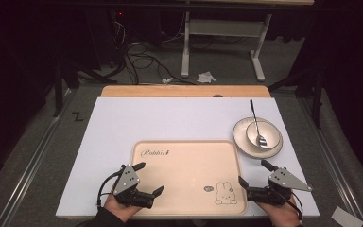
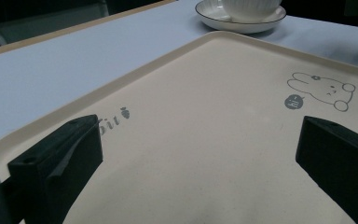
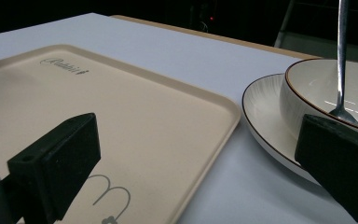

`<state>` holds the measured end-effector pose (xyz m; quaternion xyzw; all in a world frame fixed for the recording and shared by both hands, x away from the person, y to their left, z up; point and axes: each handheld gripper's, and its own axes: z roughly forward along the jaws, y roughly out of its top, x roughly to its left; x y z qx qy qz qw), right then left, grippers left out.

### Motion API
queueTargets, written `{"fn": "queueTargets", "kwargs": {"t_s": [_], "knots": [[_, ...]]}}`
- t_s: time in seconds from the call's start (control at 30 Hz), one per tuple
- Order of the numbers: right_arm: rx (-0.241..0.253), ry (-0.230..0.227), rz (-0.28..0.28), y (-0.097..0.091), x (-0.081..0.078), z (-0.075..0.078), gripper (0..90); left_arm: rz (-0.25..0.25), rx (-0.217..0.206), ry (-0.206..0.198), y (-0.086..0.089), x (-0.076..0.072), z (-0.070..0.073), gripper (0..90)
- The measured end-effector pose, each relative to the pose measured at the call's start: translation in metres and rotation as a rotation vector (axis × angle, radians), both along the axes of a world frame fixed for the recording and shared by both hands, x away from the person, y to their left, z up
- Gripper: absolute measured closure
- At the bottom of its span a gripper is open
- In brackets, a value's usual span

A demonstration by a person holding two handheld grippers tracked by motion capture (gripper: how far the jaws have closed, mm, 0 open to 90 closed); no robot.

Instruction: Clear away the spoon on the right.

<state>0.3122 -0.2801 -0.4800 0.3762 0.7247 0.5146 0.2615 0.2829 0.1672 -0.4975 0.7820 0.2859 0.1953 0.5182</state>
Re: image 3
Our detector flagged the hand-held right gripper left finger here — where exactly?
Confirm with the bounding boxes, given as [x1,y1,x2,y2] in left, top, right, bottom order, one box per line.
[0,112,102,224]

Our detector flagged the metal stand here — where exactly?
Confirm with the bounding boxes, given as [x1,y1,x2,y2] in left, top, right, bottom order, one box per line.
[273,0,296,49]

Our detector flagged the white plate with brown rim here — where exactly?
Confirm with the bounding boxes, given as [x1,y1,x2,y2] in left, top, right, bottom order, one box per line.
[241,73,323,185]

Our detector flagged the beige plastic tray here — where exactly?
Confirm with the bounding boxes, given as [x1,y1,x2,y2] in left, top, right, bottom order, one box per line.
[0,44,241,224]

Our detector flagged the white bowl with brown rim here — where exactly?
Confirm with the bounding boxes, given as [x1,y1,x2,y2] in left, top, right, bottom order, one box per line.
[279,58,358,142]

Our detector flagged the metal spoon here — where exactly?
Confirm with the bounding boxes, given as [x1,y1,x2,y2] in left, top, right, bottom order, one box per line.
[328,0,358,127]

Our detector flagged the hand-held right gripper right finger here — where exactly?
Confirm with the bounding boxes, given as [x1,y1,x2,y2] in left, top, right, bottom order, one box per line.
[294,113,358,224]

